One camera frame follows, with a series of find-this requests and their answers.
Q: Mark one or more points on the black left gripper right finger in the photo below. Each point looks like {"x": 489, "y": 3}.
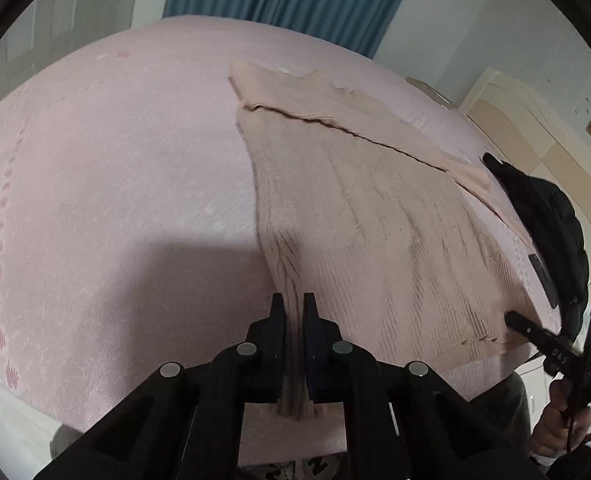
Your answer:
{"x": 339, "y": 372}

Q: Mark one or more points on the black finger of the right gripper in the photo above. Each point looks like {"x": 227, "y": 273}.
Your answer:
{"x": 530, "y": 332}

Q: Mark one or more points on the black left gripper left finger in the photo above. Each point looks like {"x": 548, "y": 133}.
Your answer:
{"x": 251, "y": 372}

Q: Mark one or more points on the beige knitted sweater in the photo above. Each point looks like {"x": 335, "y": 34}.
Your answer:
{"x": 362, "y": 211}

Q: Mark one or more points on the person's right hand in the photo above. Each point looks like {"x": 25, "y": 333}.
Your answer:
{"x": 553, "y": 435}

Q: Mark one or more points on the black puffer jacket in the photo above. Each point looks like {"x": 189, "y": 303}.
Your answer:
{"x": 550, "y": 219}

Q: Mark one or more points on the pink bed cover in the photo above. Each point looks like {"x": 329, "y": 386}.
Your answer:
{"x": 128, "y": 208}

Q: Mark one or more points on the cream beige headboard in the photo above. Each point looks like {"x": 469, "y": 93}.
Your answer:
{"x": 533, "y": 138}

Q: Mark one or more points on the white wardrobe doors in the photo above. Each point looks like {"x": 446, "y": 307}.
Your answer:
{"x": 48, "y": 30}

